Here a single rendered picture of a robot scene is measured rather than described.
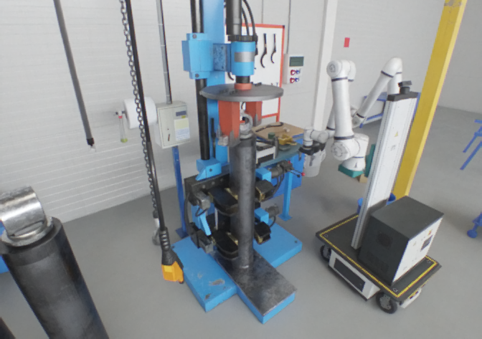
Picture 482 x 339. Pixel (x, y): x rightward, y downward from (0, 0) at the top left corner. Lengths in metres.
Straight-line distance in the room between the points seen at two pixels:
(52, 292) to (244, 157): 1.33
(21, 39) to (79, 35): 0.53
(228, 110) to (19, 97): 2.44
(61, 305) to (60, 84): 2.56
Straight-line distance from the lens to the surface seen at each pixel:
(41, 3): 3.45
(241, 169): 1.93
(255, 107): 1.98
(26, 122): 3.53
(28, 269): 1.23
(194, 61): 1.91
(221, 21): 2.18
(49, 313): 1.39
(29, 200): 1.13
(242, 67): 1.74
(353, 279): 2.70
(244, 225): 2.23
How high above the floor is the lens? 2.12
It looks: 25 degrees down
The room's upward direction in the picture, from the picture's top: straight up
